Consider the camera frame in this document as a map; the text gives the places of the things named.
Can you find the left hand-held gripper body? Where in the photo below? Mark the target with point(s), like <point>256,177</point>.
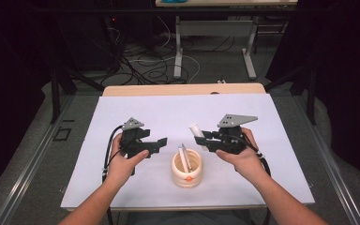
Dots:
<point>131,142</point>

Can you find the white rectangular tube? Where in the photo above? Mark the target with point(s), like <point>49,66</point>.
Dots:
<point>196,129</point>

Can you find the metal floor rail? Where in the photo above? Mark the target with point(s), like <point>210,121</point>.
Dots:
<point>28,162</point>
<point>331,162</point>

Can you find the person's left hand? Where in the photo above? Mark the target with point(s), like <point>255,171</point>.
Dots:
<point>122,168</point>

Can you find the white pen with blue tip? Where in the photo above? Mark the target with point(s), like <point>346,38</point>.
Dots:
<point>183,159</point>

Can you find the person's right hand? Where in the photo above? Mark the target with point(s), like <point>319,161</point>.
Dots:
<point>248,165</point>

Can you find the teal object on desk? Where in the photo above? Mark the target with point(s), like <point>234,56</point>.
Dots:
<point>170,1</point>

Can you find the clear pen with pink ink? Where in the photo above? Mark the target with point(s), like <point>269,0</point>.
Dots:
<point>187,156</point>

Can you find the white desk with metal legs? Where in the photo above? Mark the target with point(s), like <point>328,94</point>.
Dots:
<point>215,28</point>

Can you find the black metal stand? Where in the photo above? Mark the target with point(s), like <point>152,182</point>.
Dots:
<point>311,93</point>
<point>56,93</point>

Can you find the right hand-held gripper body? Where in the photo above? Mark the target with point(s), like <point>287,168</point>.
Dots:
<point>231,137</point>

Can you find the white table mat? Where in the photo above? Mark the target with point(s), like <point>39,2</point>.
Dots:
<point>175,109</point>

